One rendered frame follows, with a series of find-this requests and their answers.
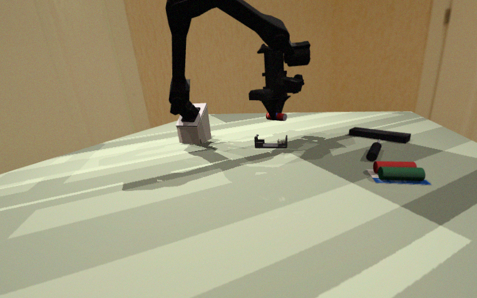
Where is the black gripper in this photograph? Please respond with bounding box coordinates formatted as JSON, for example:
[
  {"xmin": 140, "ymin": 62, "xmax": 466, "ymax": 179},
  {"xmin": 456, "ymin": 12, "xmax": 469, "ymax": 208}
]
[{"xmin": 249, "ymin": 67, "xmax": 291, "ymax": 120}]

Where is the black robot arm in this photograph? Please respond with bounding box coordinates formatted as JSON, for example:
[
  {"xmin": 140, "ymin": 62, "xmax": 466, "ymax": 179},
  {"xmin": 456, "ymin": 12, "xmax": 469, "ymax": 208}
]
[{"xmin": 166, "ymin": 0, "xmax": 310, "ymax": 122}]

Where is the black rectangular bar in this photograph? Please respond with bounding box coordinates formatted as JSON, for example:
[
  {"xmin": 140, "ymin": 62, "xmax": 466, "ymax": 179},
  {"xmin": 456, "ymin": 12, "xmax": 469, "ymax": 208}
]
[{"xmin": 349, "ymin": 127, "xmax": 411, "ymax": 143}]

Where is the red and blue cylinder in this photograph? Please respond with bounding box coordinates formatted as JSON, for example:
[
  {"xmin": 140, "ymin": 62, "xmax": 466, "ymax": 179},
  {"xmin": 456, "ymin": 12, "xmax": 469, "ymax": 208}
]
[{"xmin": 266, "ymin": 113, "xmax": 287, "ymax": 121}]

